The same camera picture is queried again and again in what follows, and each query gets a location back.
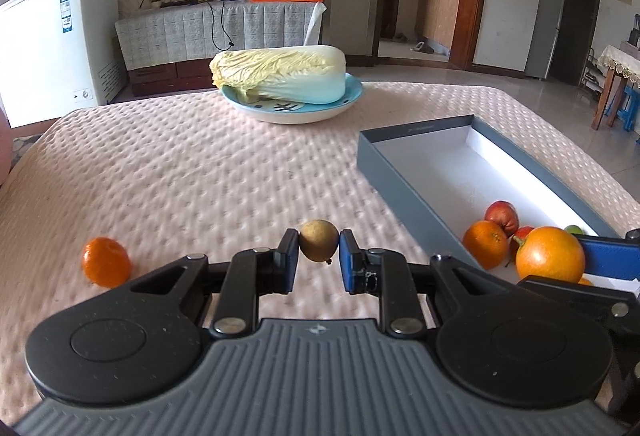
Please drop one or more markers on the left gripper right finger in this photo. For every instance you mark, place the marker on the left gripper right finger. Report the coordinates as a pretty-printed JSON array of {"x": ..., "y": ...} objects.
[{"x": 412, "y": 298}]

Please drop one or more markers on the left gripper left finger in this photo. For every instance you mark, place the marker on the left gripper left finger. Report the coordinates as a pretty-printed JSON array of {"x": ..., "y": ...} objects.
[{"x": 224, "y": 297}]

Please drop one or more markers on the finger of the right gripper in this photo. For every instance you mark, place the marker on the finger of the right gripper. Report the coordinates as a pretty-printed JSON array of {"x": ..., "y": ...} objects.
[{"x": 611, "y": 257}]

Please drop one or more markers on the green tomato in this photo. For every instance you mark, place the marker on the green tomato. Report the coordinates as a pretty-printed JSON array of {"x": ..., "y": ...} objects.
[{"x": 574, "y": 229}]

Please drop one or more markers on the large yellow-orange orange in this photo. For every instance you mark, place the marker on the large yellow-orange orange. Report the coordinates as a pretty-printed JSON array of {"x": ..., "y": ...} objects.
[{"x": 553, "y": 253}]

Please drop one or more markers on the orange round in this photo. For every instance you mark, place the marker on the orange round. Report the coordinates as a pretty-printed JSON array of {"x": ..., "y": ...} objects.
[{"x": 487, "y": 243}]

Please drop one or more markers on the red apple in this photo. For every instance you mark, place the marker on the red apple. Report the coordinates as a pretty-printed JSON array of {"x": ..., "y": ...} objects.
[
  {"x": 518, "y": 238},
  {"x": 504, "y": 215}
]

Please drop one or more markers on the brown kiwi back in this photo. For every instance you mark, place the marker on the brown kiwi back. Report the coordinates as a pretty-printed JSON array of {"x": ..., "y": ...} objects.
[{"x": 318, "y": 240}]

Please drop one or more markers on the orange mandarin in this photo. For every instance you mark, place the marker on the orange mandarin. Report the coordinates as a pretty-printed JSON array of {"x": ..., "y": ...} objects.
[{"x": 106, "y": 263}]

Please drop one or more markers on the wooden kitchen cabinet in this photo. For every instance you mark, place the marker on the wooden kitchen cabinet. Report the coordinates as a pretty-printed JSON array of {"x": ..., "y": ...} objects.
[{"x": 436, "y": 21}]

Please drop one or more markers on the grey shallow cardboard box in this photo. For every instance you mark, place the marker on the grey shallow cardboard box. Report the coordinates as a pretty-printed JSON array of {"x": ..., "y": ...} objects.
[{"x": 439, "y": 177}]

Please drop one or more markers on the blue plastic stool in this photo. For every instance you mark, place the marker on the blue plastic stool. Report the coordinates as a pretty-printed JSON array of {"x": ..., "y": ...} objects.
[{"x": 625, "y": 106}]

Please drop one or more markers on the pink quilted table cover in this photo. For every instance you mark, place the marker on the pink quilted table cover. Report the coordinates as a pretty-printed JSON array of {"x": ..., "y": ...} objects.
[{"x": 187, "y": 174}]

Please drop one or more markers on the light blue plate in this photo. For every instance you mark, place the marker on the light blue plate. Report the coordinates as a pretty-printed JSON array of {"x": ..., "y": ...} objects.
[{"x": 284, "y": 112}]

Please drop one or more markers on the wooden side table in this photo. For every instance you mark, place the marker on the wooden side table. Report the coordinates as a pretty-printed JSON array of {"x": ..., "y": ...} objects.
[{"x": 622, "y": 68}]

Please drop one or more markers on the napa cabbage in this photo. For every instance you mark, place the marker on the napa cabbage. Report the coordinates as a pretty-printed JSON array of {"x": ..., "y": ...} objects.
[{"x": 302, "y": 74}]

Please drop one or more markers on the cloth-covered tv cabinet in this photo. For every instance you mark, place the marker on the cloth-covered tv cabinet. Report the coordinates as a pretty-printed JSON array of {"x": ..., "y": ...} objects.
[{"x": 169, "y": 49}]

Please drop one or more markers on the grey refrigerator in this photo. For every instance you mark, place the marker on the grey refrigerator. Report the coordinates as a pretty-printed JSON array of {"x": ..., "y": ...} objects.
[{"x": 546, "y": 32}]

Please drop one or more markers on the white chest freezer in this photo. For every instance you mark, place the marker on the white chest freezer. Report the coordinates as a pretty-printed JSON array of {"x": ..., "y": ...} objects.
[{"x": 58, "y": 56}]

